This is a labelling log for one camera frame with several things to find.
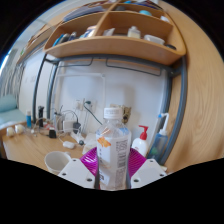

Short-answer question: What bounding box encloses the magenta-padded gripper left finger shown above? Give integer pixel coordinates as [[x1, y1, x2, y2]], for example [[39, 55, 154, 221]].
[[57, 147, 100, 190]]

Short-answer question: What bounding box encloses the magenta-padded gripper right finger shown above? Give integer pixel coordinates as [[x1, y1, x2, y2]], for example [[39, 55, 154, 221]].
[[127, 147, 168, 190]]

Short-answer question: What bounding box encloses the clear plastic water bottle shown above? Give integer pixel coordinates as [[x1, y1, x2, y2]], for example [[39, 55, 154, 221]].
[[95, 106, 132, 191]]

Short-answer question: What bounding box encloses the white paper cup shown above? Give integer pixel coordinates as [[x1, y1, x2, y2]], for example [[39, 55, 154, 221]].
[[43, 150, 73, 176]]

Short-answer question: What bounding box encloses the white red-pump lotion bottle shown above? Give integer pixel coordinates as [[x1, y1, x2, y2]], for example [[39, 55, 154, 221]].
[[131, 124, 150, 158]]

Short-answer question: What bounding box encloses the small white oval case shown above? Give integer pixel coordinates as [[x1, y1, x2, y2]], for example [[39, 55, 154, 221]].
[[62, 140, 76, 150]]

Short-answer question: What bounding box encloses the small black box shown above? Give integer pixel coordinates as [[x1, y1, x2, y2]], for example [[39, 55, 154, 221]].
[[48, 128, 58, 139]]

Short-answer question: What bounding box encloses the white charger block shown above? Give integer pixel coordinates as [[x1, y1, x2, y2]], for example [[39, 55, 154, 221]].
[[62, 119, 75, 133]]

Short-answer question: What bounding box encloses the tall black device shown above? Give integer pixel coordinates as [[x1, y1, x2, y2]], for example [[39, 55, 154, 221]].
[[37, 105, 45, 128]]

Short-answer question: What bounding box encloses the small blue bottle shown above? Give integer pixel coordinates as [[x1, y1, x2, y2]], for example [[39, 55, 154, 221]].
[[26, 111, 33, 130]]

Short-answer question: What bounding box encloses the small white round object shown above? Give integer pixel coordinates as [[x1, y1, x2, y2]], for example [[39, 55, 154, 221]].
[[6, 126, 16, 138], [15, 124, 25, 135]]

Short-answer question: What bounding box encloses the teal cushioned chair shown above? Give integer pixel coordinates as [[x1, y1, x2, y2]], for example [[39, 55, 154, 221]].
[[0, 94, 27, 127]]

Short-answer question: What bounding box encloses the wooden shelf unit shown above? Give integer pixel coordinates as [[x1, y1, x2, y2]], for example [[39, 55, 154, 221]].
[[16, 0, 187, 67]]

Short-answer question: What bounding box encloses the black cable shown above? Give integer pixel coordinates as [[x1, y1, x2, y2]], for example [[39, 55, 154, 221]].
[[82, 99, 103, 126]]

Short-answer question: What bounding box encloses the white wall outlet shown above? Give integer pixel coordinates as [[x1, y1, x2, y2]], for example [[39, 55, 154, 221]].
[[74, 98, 85, 111]]

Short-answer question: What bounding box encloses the grey metal desk frame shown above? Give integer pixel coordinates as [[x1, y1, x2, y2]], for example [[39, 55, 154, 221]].
[[31, 53, 189, 166]]

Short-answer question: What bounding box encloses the white wall conduit pipe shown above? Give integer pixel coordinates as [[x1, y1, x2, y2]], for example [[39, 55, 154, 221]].
[[55, 72, 107, 111]]

